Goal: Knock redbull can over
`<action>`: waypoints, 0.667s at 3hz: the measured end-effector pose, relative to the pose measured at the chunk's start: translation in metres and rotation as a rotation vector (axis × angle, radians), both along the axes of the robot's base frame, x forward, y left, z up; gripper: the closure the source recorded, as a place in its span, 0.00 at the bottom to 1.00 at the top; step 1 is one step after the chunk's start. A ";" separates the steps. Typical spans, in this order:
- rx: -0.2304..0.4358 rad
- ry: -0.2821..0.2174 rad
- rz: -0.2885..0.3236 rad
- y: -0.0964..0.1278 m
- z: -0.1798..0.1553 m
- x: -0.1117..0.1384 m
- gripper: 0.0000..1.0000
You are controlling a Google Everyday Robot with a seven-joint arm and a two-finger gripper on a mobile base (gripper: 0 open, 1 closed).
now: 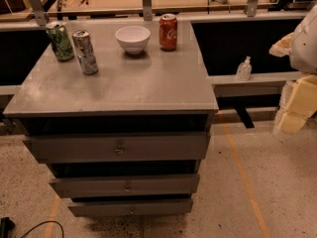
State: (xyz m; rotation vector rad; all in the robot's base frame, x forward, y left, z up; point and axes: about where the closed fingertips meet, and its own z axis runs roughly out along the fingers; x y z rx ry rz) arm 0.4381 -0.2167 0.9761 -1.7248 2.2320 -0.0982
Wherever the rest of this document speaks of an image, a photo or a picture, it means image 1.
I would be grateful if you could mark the top grey drawer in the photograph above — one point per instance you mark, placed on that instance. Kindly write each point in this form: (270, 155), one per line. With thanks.
(61, 149)

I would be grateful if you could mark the middle grey drawer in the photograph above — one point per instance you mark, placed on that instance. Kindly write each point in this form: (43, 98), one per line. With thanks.
(125, 186)

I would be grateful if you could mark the silver blue redbull can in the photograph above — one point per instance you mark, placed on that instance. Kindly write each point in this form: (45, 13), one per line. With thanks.
(84, 51)

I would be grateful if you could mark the green soda can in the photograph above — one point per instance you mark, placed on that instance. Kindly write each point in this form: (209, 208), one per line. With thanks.
(61, 45)

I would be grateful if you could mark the grey drawer cabinet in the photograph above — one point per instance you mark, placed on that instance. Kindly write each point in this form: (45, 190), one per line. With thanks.
(155, 92)

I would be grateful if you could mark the white ceramic bowl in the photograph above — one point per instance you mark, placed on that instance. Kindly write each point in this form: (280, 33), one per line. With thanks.
(133, 39)

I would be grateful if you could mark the middle metal rail bracket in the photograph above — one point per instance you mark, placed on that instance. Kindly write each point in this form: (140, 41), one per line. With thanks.
(147, 10)

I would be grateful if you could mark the grey drawer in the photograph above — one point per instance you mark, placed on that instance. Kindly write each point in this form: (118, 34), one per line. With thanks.
(61, 149)
(131, 207)
(125, 186)

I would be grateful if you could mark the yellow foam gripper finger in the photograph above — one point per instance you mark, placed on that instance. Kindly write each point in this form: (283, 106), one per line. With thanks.
(282, 47)

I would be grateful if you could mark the bottom grey drawer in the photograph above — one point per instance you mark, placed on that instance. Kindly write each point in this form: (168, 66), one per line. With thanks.
(131, 207)

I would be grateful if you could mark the black plug box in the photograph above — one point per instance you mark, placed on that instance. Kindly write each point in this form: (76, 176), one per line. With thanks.
(6, 225)

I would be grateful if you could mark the red coca-cola can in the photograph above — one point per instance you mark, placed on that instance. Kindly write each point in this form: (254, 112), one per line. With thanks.
(168, 32)

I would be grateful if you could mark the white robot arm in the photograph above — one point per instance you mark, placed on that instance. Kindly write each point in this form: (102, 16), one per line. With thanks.
(301, 45)

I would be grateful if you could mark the left metal rail bracket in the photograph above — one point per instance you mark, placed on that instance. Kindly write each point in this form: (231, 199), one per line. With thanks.
(40, 14)

